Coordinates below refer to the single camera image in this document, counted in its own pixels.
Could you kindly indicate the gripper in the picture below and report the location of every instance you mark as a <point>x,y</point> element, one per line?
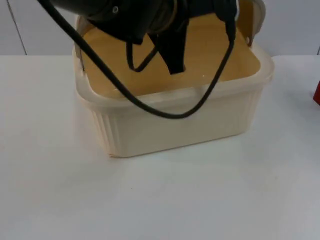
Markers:
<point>205,10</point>

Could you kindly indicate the cream lid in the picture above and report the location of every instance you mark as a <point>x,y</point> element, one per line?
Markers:
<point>252,22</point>

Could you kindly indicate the cream box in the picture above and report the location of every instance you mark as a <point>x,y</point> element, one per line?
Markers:
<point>175,130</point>

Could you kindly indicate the red block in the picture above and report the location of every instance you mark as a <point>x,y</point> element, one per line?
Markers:
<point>317,95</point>

